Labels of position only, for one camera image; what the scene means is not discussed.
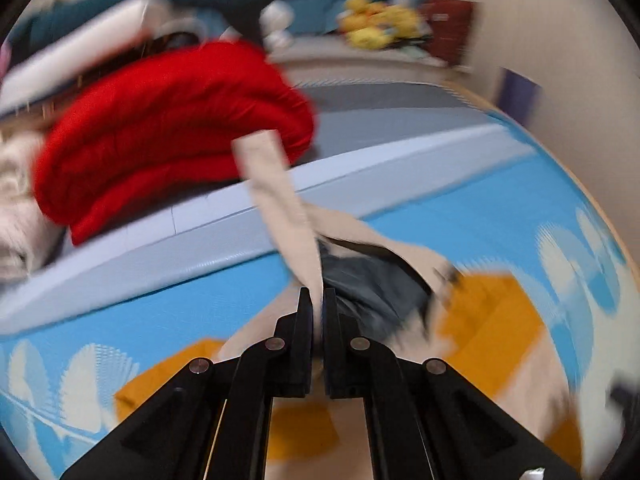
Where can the dark patterned folded blanket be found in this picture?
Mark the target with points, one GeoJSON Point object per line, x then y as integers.
{"type": "Point", "coordinates": [172, 40]}

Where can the white plush toy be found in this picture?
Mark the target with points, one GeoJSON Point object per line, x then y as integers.
{"type": "Point", "coordinates": [276, 17]}

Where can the cream folded blanket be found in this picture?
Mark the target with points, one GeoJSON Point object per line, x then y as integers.
{"type": "Point", "coordinates": [15, 210]}

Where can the bed with blue patterned sheet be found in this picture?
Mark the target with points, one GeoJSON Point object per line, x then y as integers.
{"type": "Point", "coordinates": [475, 200]}

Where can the dark teal plush shark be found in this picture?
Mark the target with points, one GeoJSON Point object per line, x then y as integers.
{"type": "Point", "coordinates": [60, 15]}

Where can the beige and mustard jacket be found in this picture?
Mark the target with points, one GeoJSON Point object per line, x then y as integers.
{"type": "Point", "coordinates": [275, 195]}

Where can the purple bag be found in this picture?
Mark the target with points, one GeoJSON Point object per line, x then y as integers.
{"type": "Point", "coordinates": [520, 97]}

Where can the window ledge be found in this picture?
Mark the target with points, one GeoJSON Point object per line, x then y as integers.
{"type": "Point", "coordinates": [350, 62]}

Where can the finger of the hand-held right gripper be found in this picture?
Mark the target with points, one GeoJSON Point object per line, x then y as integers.
{"type": "Point", "coordinates": [621, 392]}

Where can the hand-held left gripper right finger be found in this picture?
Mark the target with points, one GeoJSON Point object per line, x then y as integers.
{"type": "Point", "coordinates": [332, 330]}

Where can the white folded quilt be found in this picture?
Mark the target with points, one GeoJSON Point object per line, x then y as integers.
{"type": "Point", "coordinates": [75, 45]}

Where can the red folded blanket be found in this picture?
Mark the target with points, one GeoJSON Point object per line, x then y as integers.
{"type": "Point", "coordinates": [165, 125]}

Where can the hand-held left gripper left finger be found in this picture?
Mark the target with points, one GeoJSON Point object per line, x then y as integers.
{"type": "Point", "coordinates": [302, 330]}

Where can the light blue bolster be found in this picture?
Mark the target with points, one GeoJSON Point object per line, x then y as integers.
{"type": "Point", "coordinates": [175, 240]}

